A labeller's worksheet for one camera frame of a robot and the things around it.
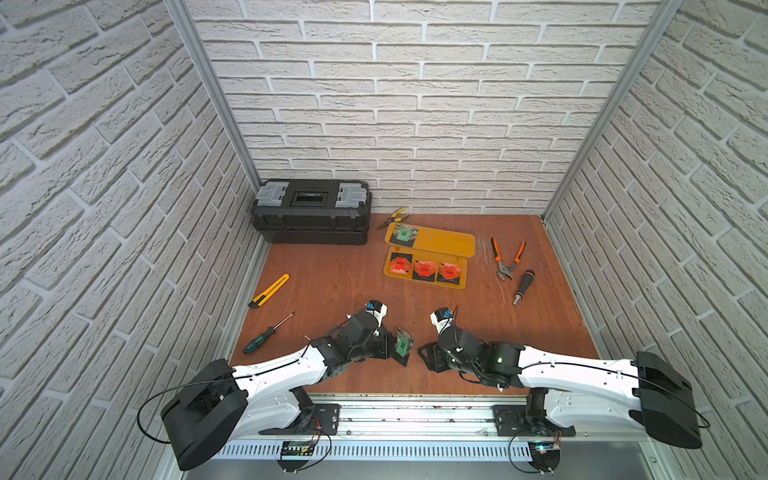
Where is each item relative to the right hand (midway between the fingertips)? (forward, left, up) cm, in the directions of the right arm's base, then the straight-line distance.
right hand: (427, 350), depth 79 cm
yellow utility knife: (+23, +49, -4) cm, 55 cm away
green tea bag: (+35, +4, +8) cm, 36 cm away
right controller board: (-25, -26, -7) cm, 36 cm away
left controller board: (-19, +35, -9) cm, 41 cm away
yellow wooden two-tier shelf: (+34, -5, -3) cm, 34 cm away
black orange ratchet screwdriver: (+22, -37, -5) cm, 43 cm away
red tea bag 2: (+27, -12, -5) cm, 30 cm away
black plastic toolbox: (+45, +33, +11) cm, 57 cm away
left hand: (+4, +7, -1) cm, 8 cm away
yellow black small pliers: (+55, +6, -5) cm, 56 cm away
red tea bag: (+33, +5, -5) cm, 34 cm away
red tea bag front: (+30, -3, -6) cm, 31 cm away
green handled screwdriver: (+7, +48, -4) cm, 49 cm away
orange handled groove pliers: (+28, -32, -7) cm, 43 cm away
